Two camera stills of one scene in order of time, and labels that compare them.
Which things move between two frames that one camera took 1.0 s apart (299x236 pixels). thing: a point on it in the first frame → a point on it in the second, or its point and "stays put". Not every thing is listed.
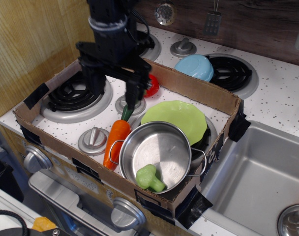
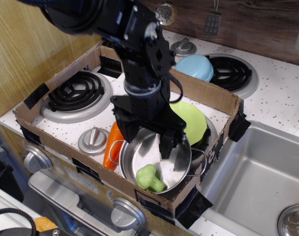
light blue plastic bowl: (197, 65) stays put
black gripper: (114, 53) → (154, 112)
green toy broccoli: (146, 179) stays put
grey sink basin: (255, 178) stays put
